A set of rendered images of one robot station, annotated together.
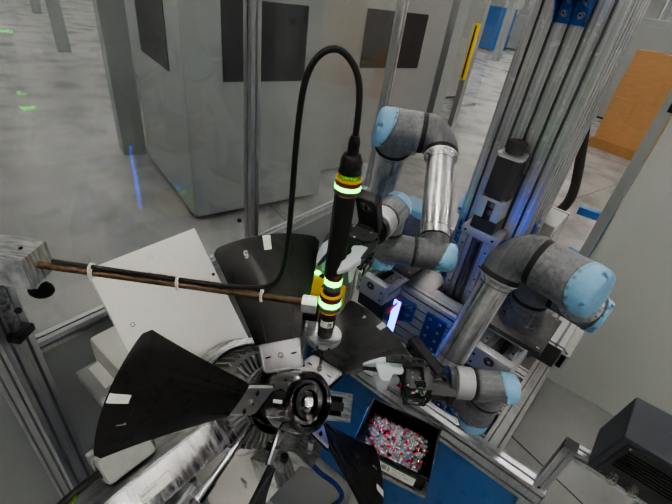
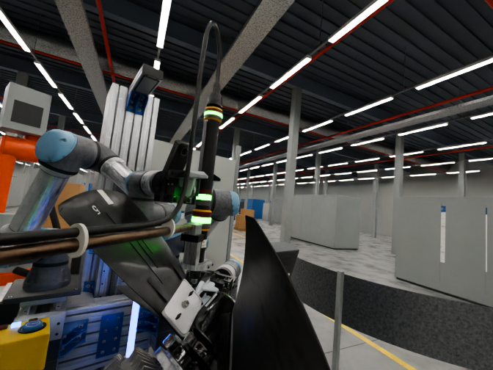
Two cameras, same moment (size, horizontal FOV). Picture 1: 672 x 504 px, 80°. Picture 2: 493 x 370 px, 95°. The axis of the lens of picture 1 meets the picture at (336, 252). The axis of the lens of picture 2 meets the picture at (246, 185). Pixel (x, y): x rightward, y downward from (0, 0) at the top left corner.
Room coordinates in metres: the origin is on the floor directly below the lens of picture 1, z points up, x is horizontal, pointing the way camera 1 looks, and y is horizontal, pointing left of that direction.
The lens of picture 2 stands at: (0.37, 0.48, 1.44)
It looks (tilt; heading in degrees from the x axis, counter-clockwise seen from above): 5 degrees up; 284
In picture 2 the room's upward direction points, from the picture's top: 6 degrees clockwise
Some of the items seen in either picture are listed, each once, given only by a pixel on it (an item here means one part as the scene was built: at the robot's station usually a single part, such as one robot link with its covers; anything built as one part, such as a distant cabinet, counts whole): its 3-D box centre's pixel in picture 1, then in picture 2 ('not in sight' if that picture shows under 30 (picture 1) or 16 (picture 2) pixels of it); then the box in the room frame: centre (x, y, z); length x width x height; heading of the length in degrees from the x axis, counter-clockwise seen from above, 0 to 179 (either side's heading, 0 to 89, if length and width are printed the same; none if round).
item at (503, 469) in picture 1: (402, 397); not in sight; (0.84, -0.29, 0.82); 0.90 x 0.04 x 0.08; 56
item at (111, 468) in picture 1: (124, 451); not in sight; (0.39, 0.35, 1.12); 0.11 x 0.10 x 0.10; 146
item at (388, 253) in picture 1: (389, 248); (143, 216); (0.85, -0.13, 1.38); 0.11 x 0.08 x 0.11; 87
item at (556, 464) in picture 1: (555, 465); not in sight; (0.60, -0.64, 0.96); 0.03 x 0.03 x 0.20; 56
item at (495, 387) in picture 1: (492, 387); (229, 271); (0.64, -0.41, 1.17); 0.11 x 0.08 x 0.09; 93
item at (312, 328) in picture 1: (322, 320); (196, 244); (0.59, 0.01, 1.35); 0.09 x 0.07 x 0.10; 91
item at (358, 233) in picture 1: (362, 242); (173, 186); (0.71, -0.05, 1.47); 0.12 x 0.08 x 0.09; 156
